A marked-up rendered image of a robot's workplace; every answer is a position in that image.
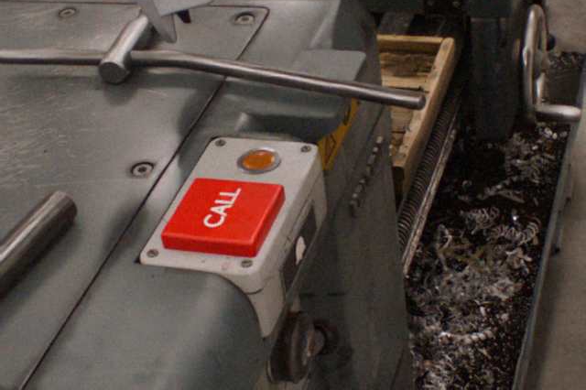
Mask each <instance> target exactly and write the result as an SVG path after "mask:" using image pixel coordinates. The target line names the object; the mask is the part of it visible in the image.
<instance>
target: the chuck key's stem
mask: <svg viewBox="0 0 586 390"><path fill-rule="evenodd" d="M152 27H153V24H152V22H150V21H149V20H148V18H147V17H146V15H145V14H144V12H143V11H142V9H141V8H139V15H138V16H137V18H136V19H133V20H132V21H130V22H128V23H127V24H126V26H124V28H123V29H122V31H121V32H120V34H119V35H118V37H117V38H116V40H115V41H114V43H113V45H112V46H111V48H110V49H109V51H108V52H107V53H106V55H105V56H104V58H103V59H102V60H101V61H100V63H99V65H98V71H99V74H100V76H101V77H102V78H103V79H104V80H105V81H107V82H110V83H114V84H117V83H121V82H123V81H124V80H125V78H126V76H127V75H128V73H129V71H130V70H131V68H132V67H134V66H132V62H131V58H130V52H131V51H132V50H144V48H145V46H146V44H147V42H148V41H149V40H150V37H151V32H150V28H152Z"/></svg>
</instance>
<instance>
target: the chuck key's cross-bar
mask: <svg viewBox="0 0 586 390"><path fill-rule="evenodd" d="M108 51H109V50H95V49H2V50H1V51H0V62H1V63H2V64H21V65H63V66H94V65H99V63H100V61H101V60H102V59H103V58H104V56H105V55H106V53H107V52H108ZM130 58H131V62H132V66H148V67H176V68H184V69H190V70H199V71H205V72H210V73H216V74H221V75H227V76H232V77H237V78H242V79H248V80H253V81H258V82H262V83H269V84H274V85H279V86H285V87H290V88H295V89H301V90H307V91H312V92H322V93H327V94H332V95H338V96H343V97H349V98H354V99H359V101H365V102H370V103H380V104H385V105H391V106H396V107H401V108H407V109H412V110H418V111H421V110H422V109H423V108H424V106H425V103H426V98H425V96H424V93H422V92H412V91H407V90H400V89H396V88H390V87H385V86H378V85H373V84H368V83H361V82H356V81H346V79H340V78H334V77H330V76H324V75H318V74H312V73H307V72H301V71H295V70H286V69H280V68H274V67H268V66H263V65H257V64H252V63H246V62H241V61H235V60H225V59H219V57H216V58H214V57H213V56H208V55H201V54H197V53H191V52H186V51H177V50H156V51H145V50H132V51H131V52H130Z"/></svg>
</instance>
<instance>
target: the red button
mask: <svg viewBox="0 0 586 390"><path fill-rule="evenodd" d="M285 201H286V192H285V188H284V186H282V185H279V184H269V183H257V182H246V181H234V180H222V179H212V178H199V177H197V178H195V179H194V180H193V182H192V184H191V185H190V188H189V189H188V191H187V192H185V194H184V196H183V197H182V200H181V201H180V203H179V205H178V207H177V208H176V210H175V211H174V212H173V214H172V216H171V217H170V220H169V221H168V224H167V225H166V227H165V228H164V230H163V232H161V233H160V238H162V243H163V247H164V248H165V249H171V250H180V251H190V252H199V253H208V254H217V255H235V257H245V258H255V257H256V256H257V254H258V252H259V250H260V248H261V246H262V244H263V243H264V242H265V240H266V238H267V236H268V234H269V232H270V230H271V228H272V226H273V224H274V222H275V220H276V218H277V215H278V213H279V211H280V209H281V207H282V205H284V203H285Z"/></svg>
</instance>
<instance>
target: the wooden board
mask: <svg viewBox="0 0 586 390"><path fill-rule="evenodd" d="M383 39H384V41H383ZM377 43H378V51H379V53H380V54H381V53H386V52H388V53H389V54H390V55H389V56H387V55H386V56H387V57H385V56H379V61H380V69H381V74H383V75H382V76H381V79H382V86H385V87H390V88H396V89H400V90H407V91H412V92H414V91H416V90H417V88H418V87H419V85H420V86H421V87H420V89H419V91H418V92H420V90H424V91H425V90H426V92H422V93H424V96H425V98H426V103H425V106H424V108H423V109H422V110H421V111H418V110H412V109H411V111H409V112H408V109H407V108H406V109H404V108H401V107H396V106H391V105H390V109H391V107H393V108H394V110H393V109H392V110H391V120H392V119H393V120H392V129H393V137H395V140H396V141H398V138H399V137H400V139H401V140H402V141H404V142H402V143H401V142H400V140H399V141H398V142H399V143H401V145H400V144H399V143H398V142H397V144H394V147H392V148H393V149H392V150H391V149H390V150H391V151H390V154H391V155H392V154H393V157H395V158H396V159H393V157H392V159H391V157H390V159H391V168H392V177H393V186H394V194H396V195H404V194H405V191H406V189H407V185H408V182H409V180H410V177H411V174H412V172H413V169H414V167H415V165H416V162H417V160H418V155H419V152H420V149H421V146H423V144H424V141H425V139H426V135H428V133H429V129H430V127H431V125H432V122H433V120H434V117H435V114H436V112H437V110H438V107H439V102H440V100H441V98H442V95H443V93H444V90H445V88H446V85H447V82H448V80H449V77H450V74H451V72H452V68H453V65H454V50H455V42H454V39H453V38H445V39H443V38H429V37H405V36H397V38H395V37H394V36H377ZM401 54H402V55H401ZM405 54H406V55H405ZM407 55H408V56H411V57H410V58H408V57H407ZM414 55H415V56H414ZM425 55H426V57H425ZM433 55H435V56H437V57H436V59H435V60H434V61H435V62H429V60H430V59H431V57H432V56H433ZM418 56H421V60H419V58H420V57H418ZM422 56H423V57H422ZM412 57H416V58H415V59H413V60H412ZM428 57H429V58H428ZM398 58H402V59H398ZM403 58H405V59H404V60H403ZM426 58H427V60H425V59H426ZM432 59H434V58H432ZM398 60H400V63H399V62H398V63H397V61H398ZM415 62H416V63H415ZM422 62H423V64H424V65H423V64H422ZM425 63H427V64H428V65H429V66H430V64H431V65H435V66H436V67H437V68H436V69H434V67H435V66H432V68H427V67H425V66H426V65H427V64H426V65H425ZM384 64H387V65H384ZM416 64H420V65H418V66H417V65H416ZM406 65H407V66H406ZM415 65H416V67H415ZM428 65H427V66H428ZM414 67H415V68H414ZM382 68H383V69H382ZM418 68H419V69H418ZM420 68H422V69H420ZM427 70H429V71H427ZM397 71H398V72H397ZM415 71H417V74H416V75H415ZM400 73H401V74H400ZM394 74H395V75H394ZM425 74H426V75H425ZM418 75H419V76H418ZM417 76H418V77H419V78H418V77H417ZM423 76H424V77H423ZM426 76H427V78H426ZM425 81H426V82H425ZM409 85H410V87H408V86H409ZM416 87H417V88H416ZM414 111H415V112H414ZM413 113H414V114H413ZM409 119H410V120H409ZM419 119H421V120H419ZM409 122H410V123H409ZM404 125H405V126H406V127H405V128H404V129H400V128H401V127H402V126H404ZM398 127H399V128H398ZM407 127H408V128H410V130H411V131H410V130H409V131H410V132H409V131H408V130H407ZM405 129H406V130H405ZM395 132H396V133H395ZM404 134H405V136H402V135H404ZM401 136H402V137H401ZM409 140H410V141H409ZM404 143H405V144H404ZM402 144H404V145H403V146H402ZM398 145H400V146H398ZM405 146H408V147H405ZM396 147H397V148H398V149H397V148H396ZM392 152H393V153H392ZM394 152H395V154H394ZM399 153H407V155H406V156H405V157H403V156H404V155H405V154H399ZM392 160H394V161H393V163H394V164H393V163H392Z"/></svg>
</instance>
